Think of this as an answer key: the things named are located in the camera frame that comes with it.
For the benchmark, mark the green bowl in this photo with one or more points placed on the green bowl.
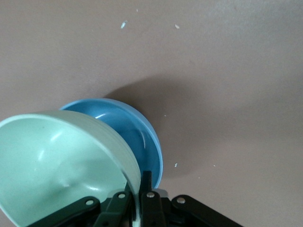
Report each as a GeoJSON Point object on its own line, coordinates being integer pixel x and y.
{"type": "Point", "coordinates": [64, 165]}

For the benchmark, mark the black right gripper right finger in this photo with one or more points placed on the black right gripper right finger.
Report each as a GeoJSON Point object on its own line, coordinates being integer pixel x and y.
{"type": "Point", "coordinates": [154, 205]}

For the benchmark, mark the blue bowl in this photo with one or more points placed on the blue bowl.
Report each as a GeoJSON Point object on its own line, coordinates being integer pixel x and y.
{"type": "Point", "coordinates": [132, 132]}

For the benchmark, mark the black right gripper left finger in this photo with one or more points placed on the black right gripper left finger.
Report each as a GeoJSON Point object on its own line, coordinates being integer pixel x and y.
{"type": "Point", "coordinates": [113, 208]}

